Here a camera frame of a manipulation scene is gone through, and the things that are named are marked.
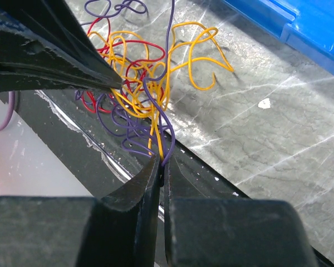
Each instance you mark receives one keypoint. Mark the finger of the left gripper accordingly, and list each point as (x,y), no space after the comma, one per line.
(30,62)
(51,20)

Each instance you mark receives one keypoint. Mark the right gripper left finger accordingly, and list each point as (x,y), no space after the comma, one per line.
(117,230)

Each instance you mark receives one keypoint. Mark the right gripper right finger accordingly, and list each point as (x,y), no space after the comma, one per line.
(201,231)

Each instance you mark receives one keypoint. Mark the blue three-compartment plastic bin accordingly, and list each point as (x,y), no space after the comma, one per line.
(306,26)

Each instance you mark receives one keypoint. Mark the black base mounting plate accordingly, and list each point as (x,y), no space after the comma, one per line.
(94,156)

